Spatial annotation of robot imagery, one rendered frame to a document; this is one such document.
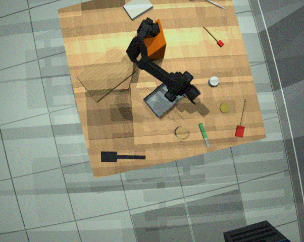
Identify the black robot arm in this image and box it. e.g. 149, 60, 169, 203
126, 17, 201, 101

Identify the yellow round disc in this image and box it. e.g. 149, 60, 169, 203
220, 103, 230, 113

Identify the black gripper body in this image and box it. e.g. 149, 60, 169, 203
164, 71, 193, 102

